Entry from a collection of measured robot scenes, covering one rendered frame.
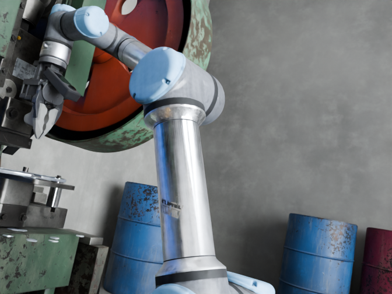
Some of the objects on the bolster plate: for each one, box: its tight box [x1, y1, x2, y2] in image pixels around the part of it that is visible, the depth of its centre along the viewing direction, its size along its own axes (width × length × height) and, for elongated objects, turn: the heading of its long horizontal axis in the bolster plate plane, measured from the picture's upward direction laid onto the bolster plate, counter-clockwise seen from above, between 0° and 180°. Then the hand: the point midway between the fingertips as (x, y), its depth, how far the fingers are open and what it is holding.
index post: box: [46, 175, 64, 208], centre depth 116 cm, size 3×3×10 cm
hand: (41, 134), depth 99 cm, fingers closed
